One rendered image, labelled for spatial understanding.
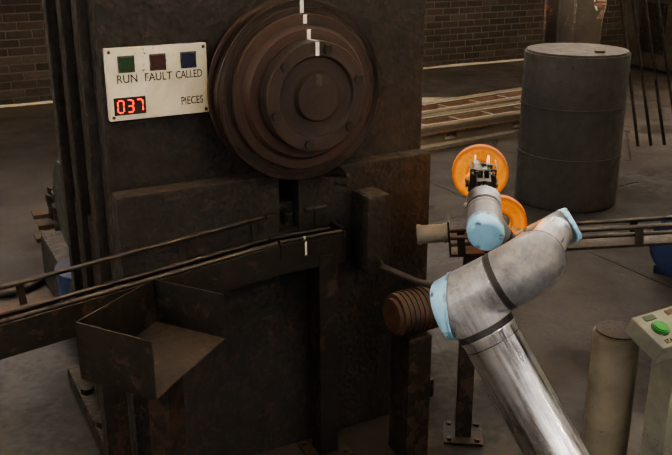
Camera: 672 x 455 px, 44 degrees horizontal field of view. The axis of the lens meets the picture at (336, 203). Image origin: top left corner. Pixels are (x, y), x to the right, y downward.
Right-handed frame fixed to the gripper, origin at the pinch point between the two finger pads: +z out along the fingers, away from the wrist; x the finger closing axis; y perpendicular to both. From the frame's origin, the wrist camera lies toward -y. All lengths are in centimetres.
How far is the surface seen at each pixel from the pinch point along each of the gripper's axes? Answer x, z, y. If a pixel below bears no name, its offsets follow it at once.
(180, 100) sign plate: 79, -18, 28
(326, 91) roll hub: 40, -18, 31
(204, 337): 65, -66, -9
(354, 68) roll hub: 34.0, -11.2, 34.7
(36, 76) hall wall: 376, 459, -196
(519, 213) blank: -11.5, -5.6, -12.2
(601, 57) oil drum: -74, 219, -64
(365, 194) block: 32.2, -7.7, -5.9
